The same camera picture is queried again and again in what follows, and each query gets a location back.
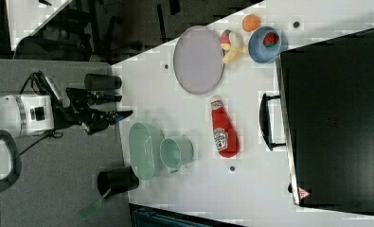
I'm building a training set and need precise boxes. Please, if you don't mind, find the grey round plate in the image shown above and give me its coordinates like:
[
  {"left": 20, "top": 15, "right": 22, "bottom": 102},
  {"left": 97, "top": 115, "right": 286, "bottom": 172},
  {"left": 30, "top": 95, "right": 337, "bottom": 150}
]
[{"left": 173, "top": 26, "right": 224, "bottom": 95}]

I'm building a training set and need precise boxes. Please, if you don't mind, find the orange plush fruit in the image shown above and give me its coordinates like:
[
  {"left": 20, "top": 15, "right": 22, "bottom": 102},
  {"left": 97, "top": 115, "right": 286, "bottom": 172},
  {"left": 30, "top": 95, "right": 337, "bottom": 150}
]
[{"left": 241, "top": 14, "right": 260, "bottom": 32}]

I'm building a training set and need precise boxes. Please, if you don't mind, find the red white plush fruit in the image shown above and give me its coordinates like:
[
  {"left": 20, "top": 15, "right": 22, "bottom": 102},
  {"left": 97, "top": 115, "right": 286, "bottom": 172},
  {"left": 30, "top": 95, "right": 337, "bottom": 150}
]
[{"left": 221, "top": 29, "right": 244, "bottom": 50}]

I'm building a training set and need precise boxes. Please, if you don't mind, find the black cylinder cup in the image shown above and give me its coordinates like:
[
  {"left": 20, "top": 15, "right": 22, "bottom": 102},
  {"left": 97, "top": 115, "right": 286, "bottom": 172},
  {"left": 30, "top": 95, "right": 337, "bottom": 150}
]
[{"left": 84, "top": 74, "right": 122, "bottom": 91}]

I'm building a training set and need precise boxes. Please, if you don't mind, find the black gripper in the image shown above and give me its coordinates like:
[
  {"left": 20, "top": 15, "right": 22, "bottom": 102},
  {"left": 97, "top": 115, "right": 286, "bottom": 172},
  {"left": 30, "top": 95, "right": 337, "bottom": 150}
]
[{"left": 50, "top": 88, "right": 133, "bottom": 135}]

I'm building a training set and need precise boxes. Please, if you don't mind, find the black toaster oven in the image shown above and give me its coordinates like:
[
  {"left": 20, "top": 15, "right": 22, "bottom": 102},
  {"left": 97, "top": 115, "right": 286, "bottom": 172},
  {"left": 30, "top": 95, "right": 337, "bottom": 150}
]
[{"left": 275, "top": 27, "right": 374, "bottom": 216}]

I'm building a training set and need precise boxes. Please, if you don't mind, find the green perforated strainer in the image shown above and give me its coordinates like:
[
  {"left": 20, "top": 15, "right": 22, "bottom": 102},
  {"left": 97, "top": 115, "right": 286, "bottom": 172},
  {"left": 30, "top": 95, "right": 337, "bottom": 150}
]
[{"left": 129, "top": 122, "right": 164, "bottom": 181}]

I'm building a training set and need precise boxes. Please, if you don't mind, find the green spatula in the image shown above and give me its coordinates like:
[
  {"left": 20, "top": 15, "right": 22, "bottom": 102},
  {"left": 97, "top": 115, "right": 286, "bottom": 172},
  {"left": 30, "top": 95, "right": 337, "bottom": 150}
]
[{"left": 78, "top": 189, "right": 111, "bottom": 219}]

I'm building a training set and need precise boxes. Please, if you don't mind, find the green measuring cup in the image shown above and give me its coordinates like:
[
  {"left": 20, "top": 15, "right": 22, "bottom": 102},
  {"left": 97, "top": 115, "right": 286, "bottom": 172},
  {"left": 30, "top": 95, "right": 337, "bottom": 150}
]
[{"left": 160, "top": 136, "right": 194, "bottom": 173}]

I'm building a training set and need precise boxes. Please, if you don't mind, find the red plush ketchup bottle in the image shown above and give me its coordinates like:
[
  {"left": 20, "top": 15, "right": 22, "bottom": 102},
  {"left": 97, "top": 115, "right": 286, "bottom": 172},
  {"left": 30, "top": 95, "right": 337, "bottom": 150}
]
[{"left": 210, "top": 96, "right": 240, "bottom": 158}]

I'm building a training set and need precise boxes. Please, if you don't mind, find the blue black equipment frame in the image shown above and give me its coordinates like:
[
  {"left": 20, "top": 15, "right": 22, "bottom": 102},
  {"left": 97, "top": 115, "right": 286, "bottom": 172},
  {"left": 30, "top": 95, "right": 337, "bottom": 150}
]
[{"left": 130, "top": 203, "right": 243, "bottom": 227}]

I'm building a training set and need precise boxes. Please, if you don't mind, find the black cylindrical holder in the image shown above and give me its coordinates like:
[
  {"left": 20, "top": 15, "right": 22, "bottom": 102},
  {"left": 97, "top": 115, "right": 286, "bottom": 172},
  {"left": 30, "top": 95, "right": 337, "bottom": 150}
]
[{"left": 97, "top": 166, "right": 139, "bottom": 198}]

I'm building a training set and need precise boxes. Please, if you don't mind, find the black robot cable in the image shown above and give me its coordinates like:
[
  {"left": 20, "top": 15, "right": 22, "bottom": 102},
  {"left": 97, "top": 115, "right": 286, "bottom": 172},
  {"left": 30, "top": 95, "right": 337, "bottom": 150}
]
[{"left": 18, "top": 71, "right": 64, "bottom": 156}]

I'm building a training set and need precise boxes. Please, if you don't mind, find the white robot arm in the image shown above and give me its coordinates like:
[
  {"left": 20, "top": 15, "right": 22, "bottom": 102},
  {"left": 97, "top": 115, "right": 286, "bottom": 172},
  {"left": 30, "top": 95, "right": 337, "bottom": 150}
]
[{"left": 0, "top": 95, "right": 120, "bottom": 224}]

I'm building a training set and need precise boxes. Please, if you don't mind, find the yellow plush banana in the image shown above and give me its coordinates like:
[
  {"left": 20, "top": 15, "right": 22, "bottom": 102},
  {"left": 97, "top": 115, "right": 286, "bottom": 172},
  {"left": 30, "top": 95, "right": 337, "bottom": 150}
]
[{"left": 222, "top": 44, "right": 248, "bottom": 64}]

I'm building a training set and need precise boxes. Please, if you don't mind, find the blue bowl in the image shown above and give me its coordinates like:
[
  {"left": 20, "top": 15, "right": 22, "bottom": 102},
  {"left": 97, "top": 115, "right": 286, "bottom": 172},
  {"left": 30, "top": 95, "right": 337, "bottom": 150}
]
[{"left": 248, "top": 26, "right": 281, "bottom": 63}]

